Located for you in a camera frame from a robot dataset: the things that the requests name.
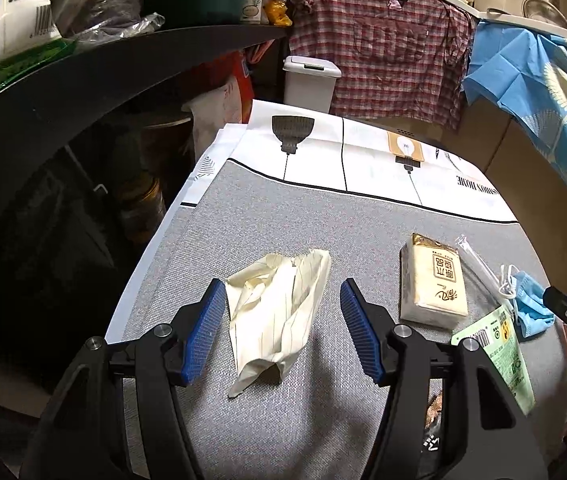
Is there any blue face mask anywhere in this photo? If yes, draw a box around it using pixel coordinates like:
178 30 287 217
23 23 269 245
498 264 555 340

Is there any green snack pouch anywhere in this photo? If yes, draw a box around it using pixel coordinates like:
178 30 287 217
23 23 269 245
451 306 535 415

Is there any black foil pouch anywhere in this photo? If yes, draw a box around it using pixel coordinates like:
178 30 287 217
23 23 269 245
420 392 443 469

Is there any cream tissue paper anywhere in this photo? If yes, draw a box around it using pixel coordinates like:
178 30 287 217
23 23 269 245
224 249 332 399

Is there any white small trash can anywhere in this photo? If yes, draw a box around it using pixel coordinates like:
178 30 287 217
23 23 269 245
283 55 342 113

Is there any black storage shelf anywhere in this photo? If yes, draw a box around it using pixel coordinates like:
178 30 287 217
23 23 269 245
0 0 282 416

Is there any white printed table cover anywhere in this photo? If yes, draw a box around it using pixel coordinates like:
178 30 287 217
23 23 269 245
180 98 520 224

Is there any blue patterned cloth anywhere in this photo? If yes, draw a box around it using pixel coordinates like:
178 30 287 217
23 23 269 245
462 22 567 184

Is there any red plaid shirt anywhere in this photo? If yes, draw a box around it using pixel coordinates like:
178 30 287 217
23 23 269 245
289 0 477 130

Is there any yellow toy figure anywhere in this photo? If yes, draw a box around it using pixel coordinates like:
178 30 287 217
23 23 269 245
264 0 292 27

